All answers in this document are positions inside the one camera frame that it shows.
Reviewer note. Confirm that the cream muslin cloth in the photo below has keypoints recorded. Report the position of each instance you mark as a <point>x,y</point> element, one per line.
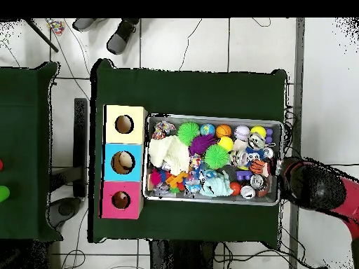
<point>168,154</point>

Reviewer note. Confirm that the shallow clear mesh bin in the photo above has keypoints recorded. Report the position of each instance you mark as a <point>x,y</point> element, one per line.
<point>162,196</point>

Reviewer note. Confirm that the green spiky ball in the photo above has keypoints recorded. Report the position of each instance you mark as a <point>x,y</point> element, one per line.
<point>188,133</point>
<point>216,156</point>

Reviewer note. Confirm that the small colourful object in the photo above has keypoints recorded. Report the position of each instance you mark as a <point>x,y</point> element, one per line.
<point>55,26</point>

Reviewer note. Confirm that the orange basketball toy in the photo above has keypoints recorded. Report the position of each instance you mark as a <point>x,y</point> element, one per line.
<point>224,130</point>

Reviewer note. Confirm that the mint green cloth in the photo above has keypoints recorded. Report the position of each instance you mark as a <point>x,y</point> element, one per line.
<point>216,185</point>

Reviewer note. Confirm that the purple spiky ball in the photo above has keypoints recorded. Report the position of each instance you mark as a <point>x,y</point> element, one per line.
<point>202,144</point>

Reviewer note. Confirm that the wooden box with three holes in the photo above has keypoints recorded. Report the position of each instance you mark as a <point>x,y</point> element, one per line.
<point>124,148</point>

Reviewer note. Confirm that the yellow tennis ball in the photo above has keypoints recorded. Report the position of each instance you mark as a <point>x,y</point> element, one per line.
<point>226,143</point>

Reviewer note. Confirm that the smooth yellow ball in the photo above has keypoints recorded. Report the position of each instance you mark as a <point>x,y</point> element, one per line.
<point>258,131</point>

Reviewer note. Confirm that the black rod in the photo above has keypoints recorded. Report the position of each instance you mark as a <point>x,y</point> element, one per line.
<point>40,35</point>

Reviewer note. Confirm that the blue globe ball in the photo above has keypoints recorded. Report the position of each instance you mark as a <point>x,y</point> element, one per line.
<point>207,129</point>

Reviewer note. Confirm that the tiger striped plush toy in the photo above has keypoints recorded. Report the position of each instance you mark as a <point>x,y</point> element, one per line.
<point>258,166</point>

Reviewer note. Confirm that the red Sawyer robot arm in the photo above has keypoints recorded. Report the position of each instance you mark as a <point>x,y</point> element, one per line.
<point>320,188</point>

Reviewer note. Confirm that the small green object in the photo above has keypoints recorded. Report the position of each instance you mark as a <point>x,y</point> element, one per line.
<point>3,193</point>

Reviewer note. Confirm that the orange plastic toy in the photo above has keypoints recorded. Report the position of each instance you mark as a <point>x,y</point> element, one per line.
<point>177,179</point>

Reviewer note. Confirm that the white baseball toy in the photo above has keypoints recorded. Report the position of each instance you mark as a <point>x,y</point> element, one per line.
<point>242,133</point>

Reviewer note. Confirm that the side table with green cloth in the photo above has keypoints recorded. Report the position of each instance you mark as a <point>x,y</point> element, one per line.
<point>25,151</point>

